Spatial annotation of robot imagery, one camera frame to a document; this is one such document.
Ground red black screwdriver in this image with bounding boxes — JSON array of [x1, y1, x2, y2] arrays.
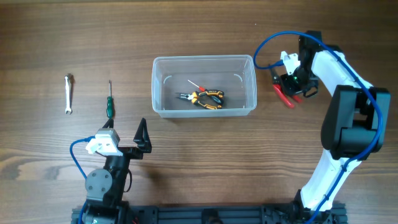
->
[[189, 80, 224, 105]]

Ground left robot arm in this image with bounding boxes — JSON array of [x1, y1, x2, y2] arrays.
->
[[78, 119, 152, 224]]

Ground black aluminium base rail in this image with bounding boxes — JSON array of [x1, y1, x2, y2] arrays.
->
[[70, 203, 348, 224]]

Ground green handled screwdriver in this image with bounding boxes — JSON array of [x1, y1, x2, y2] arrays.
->
[[106, 80, 114, 119]]

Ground blue right camera cable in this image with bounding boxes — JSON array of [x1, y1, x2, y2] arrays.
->
[[252, 30, 384, 224]]

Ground red handled cutting pliers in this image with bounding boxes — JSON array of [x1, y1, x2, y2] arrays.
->
[[270, 68, 295, 109]]

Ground blue camera cable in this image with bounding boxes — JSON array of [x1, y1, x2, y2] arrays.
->
[[69, 136, 96, 224], [252, 30, 384, 224]]

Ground blue left camera cable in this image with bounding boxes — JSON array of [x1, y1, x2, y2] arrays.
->
[[69, 136, 96, 224]]

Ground orange black pliers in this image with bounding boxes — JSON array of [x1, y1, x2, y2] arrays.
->
[[176, 90, 224, 110]]

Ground small silver wrench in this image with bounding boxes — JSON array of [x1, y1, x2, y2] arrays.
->
[[65, 73, 72, 114]]

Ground clear plastic container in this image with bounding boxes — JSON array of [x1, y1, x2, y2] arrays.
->
[[151, 55, 257, 118]]

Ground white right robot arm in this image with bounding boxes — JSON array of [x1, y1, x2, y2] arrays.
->
[[278, 30, 391, 223]]

